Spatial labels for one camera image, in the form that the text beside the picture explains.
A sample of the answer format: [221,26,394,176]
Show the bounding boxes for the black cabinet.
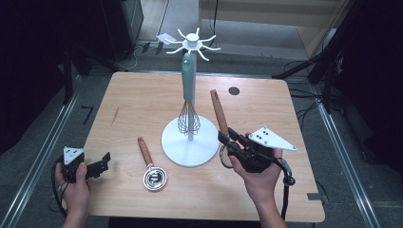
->
[100,0,145,63]

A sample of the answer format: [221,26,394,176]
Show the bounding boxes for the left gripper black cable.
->
[50,157,69,219]

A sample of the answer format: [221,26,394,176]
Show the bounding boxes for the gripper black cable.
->
[269,154,297,221]
[50,157,69,219]

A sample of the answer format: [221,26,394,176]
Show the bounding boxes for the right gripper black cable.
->
[269,154,297,221]

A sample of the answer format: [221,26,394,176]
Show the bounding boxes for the whisk with teal handle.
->
[177,51,202,137]

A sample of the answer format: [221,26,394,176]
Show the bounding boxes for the mesh strainer with wooden handle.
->
[209,88,235,170]

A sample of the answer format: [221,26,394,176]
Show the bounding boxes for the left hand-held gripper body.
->
[60,145,96,184]

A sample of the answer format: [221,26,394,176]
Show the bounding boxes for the black floor cables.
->
[283,59,329,131]

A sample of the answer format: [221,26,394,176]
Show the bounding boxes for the person's left hand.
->
[54,161,91,217]

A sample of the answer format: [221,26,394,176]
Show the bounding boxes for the metal floor rail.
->
[312,85,383,228]
[0,74,84,228]

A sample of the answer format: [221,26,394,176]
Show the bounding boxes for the small steel ladle wooden handle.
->
[137,136,168,192]

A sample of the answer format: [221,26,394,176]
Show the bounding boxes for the white paper tag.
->
[156,32,175,46]

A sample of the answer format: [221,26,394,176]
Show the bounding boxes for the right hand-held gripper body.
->
[225,126,298,174]

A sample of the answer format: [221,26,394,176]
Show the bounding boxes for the white utensil hook stand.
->
[161,27,221,168]

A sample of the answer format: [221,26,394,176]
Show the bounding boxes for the person's right hand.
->
[228,148,284,204]

